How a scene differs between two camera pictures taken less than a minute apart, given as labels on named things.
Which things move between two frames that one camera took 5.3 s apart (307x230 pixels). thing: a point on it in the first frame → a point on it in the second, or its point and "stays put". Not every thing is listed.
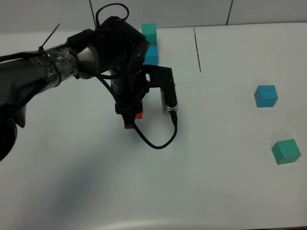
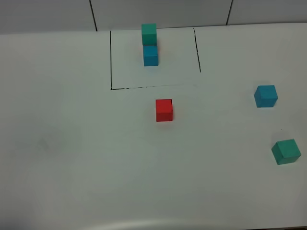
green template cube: [149, 30] stays put
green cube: [285, 151] stays put
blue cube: [265, 96] stays put
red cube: [139, 114] → [164, 110]
